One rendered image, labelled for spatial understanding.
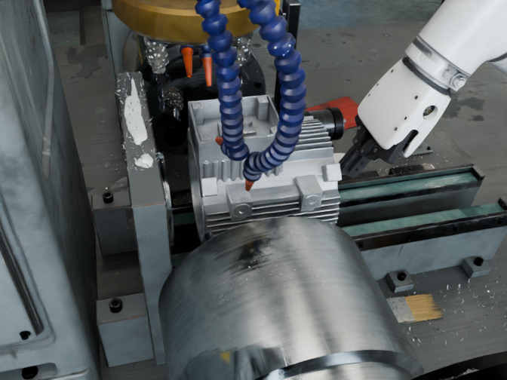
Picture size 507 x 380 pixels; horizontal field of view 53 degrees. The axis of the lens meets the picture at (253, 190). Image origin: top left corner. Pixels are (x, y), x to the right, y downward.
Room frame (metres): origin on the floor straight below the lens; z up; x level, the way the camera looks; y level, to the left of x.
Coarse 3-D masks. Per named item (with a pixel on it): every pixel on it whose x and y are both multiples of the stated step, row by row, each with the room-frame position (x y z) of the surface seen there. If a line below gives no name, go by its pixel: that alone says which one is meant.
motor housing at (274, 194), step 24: (312, 120) 0.65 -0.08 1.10; (312, 144) 0.59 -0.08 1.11; (192, 168) 0.64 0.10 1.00; (288, 168) 0.56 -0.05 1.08; (312, 168) 0.57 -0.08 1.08; (192, 192) 0.62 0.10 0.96; (264, 192) 0.52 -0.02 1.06; (288, 192) 0.53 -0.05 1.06; (336, 192) 0.55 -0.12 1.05; (216, 216) 0.49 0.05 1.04; (264, 216) 0.50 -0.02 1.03; (312, 216) 0.52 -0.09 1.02; (336, 216) 0.53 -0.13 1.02
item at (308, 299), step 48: (240, 240) 0.34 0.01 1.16; (288, 240) 0.34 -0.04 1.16; (336, 240) 0.37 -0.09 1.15; (192, 288) 0.30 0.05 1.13; (240, 288) 0.29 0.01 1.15; (288, 288) 0.28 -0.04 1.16; (336, 288) 0.29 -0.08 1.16; (192, 336) 0.26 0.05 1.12; (240, 336) 0.24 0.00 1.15; (288, 336) 0.24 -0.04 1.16; (336, 336) 0.24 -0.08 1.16; (384, 336) 0.25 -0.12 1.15
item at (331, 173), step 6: (324, 168) 0.56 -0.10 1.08; (330, 168) 0.56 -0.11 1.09; (336, 168) 0.56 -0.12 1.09; (324, 174) 0.56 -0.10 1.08; (330, 174) 0.55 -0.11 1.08; (336, 174) 0.55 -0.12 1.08; (204, 180) 0.51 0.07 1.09; (210, 180) 0.51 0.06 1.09; (216, 180) 0.51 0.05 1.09; (324, 180) 0.55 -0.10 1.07; (330, 180) 0.54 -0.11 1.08; (336, 180) 0.55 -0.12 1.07; (204, 186) 0.50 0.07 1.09; (210, 186) 0.50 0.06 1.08; (216, 186) 0.51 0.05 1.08; (204, 192) 0.50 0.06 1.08; (210, 192) 0.50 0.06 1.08; (216, 192) 0.50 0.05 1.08
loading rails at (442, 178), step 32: (352, 192) 0.70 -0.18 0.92; (384, 192) 0.71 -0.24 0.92; (416, 192) 0.72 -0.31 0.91; (448, 192) 0.74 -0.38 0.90; (192, 224) 0.59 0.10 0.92; (352, 224) 0.68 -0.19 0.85; (384, 224) 0.62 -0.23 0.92; (416, 224) 0.63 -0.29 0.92; (448, 224) 0.62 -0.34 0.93; (480, 224) 0.64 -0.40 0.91; (384, 256) 0.59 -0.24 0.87; (416, 256) 0.61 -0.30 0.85; (448, 256) 0.63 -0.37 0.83; (480, 256) 0.65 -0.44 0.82
